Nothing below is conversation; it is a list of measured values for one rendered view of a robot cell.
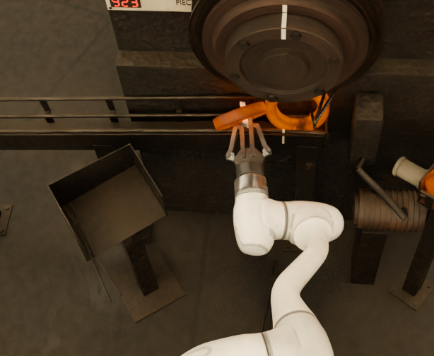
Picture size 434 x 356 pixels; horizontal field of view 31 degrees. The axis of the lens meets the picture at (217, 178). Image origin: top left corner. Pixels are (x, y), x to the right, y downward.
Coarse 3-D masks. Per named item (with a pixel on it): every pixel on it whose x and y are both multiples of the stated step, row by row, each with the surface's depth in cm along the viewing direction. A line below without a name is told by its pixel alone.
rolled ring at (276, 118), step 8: (320, 96) 216; (328, 96) 219; (272, 104) 220; (272, 112) 222; (280, 112) 225; (328, 112) 220; (272, 120) 224; (280, 120) 224; (288, 120) 226; (296, 120) 226; (304, 120) 225; (320, 120) 222; (280, 128) 226; (288, 128) 226; (296, 128) 225; (304, 128) 225; (312, 128) 225
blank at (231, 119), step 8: (256, 104) 214; (232, 112) 212; (240, 112) 212; (248, 112) 212; (256, 112) 213; (264, 112) 217; (216, 120) 216; (224, 120) 213; (232, 120) 212; (240, 120) 214; (216, 128) 217; (224, 128) 221
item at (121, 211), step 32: (96, 160) 222; (128, 160) 230; (64, 192) 225; (96, 192) 231; (128, 192) 229; (96, 224) 226; (128, 224) 224; (128, 256) 250; (160, 256) 284; (128, 288) 278; (160, 288) 277
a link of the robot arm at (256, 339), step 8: (232, 336) 156; (240, 336) 154; (248, 336) 154; (256, 336) 154; (208, 344) 154; (216, 344) 153; (224, 344) 152; (232, 344) 152; (240, 344) 152; (248, 344) 151; (256, 344) 151; (264, 344) 151; (192, 352) 153; (200, 352) 152; (208, 352) 151; (216, 352) 151; (224, 352) 150; (232, 352) 150; (240, 352) 150; (248, 352) 150; (256, 352) 150; (264, 352) 150
